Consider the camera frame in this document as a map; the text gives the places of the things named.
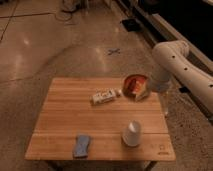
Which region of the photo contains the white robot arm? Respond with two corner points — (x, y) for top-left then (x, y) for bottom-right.
(147, 40), (213, 113)

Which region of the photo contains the orange bowl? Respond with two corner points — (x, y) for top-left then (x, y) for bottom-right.
(122, 74), (149, 101)

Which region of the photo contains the wooden folding table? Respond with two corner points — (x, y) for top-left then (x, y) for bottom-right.
(25, 78), (176, 162)

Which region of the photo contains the white paper cup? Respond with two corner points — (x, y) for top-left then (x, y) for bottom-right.
(122, 121), (141, 147)

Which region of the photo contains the blue sponge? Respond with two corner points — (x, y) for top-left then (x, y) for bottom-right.
(73, 134), (91, 158)

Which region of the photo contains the black floor plate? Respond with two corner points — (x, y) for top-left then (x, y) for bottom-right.
(121, 19), (140, 32)

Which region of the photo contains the black table bracket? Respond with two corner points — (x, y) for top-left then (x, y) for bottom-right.
(179, 87), (190, 93)

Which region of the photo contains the grey object with cables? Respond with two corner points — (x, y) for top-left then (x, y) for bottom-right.
(61, 0), (81, 12)

